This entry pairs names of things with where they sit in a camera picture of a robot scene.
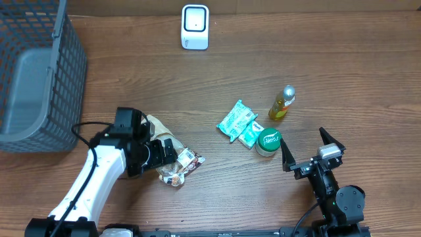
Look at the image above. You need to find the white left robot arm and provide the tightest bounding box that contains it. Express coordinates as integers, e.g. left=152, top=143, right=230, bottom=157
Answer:
left=24, top=133, right=178, bottom=236

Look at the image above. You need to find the yellow liquid bottle silver cap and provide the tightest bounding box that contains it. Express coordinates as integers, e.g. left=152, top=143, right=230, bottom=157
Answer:
left=268, top=85, right=295, bottom=120

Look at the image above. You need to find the mint green wipes pack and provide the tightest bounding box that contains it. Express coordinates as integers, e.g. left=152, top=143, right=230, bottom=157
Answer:
left=216, top=99, right=258, bottom=143

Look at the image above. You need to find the white barcode scanner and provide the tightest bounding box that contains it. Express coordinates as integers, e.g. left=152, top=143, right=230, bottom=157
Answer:
left=181, top=4, right=210, bottom=50

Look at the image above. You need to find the brown teal snack bag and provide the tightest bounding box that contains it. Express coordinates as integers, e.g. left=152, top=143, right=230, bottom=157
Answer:
left=147, top=115, right=205, bottom=187

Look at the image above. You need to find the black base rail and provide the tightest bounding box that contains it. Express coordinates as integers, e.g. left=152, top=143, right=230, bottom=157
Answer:
left=99, top=224, right=372, bottom=237

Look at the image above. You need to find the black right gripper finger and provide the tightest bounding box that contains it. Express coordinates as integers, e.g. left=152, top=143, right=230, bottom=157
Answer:
left=280, top=138, right=296, bottom=172
left=319, top=127, right=345, bottom=152

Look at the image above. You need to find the dark grey mesh basket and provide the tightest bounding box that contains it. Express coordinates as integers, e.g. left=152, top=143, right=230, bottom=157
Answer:
left=1, top=0, right=87, bottom=153

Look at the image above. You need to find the green lid white jar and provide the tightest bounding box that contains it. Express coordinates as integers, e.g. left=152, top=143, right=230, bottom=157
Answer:
left=256, top=128, right=282, bottom=157

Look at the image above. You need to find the teal white tissue pack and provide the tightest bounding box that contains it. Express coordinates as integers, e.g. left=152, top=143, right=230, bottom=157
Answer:
left=238, top=120, right=264, bottom=149

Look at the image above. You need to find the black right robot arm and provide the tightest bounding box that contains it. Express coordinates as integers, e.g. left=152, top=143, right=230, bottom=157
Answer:
left=280, top=127, right=371, bottom=237

